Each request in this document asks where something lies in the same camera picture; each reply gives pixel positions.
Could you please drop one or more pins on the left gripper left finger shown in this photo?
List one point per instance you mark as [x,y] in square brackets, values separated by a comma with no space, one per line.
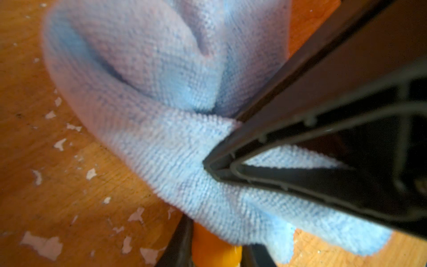
[178,251]

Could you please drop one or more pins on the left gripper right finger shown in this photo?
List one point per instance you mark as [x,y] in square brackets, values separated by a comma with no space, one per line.
[256,256]

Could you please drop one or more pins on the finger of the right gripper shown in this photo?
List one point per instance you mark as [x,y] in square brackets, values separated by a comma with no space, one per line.
[371,90]
[352,191]

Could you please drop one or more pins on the blue microfiber cloth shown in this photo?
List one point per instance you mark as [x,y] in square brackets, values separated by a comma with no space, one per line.
[158,82]

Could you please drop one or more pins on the orange cap toothpaste tube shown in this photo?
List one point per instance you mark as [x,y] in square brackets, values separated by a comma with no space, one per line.
[207,250]

